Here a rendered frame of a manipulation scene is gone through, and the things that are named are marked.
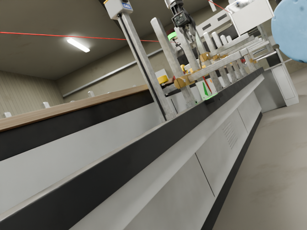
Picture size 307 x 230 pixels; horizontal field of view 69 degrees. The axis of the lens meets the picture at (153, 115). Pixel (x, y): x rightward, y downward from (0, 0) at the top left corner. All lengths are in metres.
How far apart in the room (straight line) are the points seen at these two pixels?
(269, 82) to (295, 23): 3.43
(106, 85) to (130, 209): 8.06
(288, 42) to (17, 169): 0.73
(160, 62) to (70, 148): 7.67
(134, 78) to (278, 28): 7.90
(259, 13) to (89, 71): 6.48
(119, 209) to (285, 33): 0.56
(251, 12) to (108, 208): 3.57
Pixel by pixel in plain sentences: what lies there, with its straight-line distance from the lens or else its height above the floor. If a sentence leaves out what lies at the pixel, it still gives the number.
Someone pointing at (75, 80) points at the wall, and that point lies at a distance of 9.05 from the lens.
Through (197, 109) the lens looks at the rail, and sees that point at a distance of 1.05.
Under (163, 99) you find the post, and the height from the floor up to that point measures 0.78.
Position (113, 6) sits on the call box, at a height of 1.18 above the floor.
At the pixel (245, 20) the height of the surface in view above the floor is 1.43.
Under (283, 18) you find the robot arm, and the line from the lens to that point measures 0.58.
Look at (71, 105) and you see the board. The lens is 0.81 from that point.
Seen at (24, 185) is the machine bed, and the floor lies 0.71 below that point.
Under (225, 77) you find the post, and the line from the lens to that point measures 1.81.
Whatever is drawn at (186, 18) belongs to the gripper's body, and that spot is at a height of 1.11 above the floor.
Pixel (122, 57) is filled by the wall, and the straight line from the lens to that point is 8.58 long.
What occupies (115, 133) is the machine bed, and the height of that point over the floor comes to 0.73.
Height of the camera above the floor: 0.76
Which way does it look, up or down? 1 degrees down
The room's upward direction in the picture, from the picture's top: 24 degrees counter-clockwise
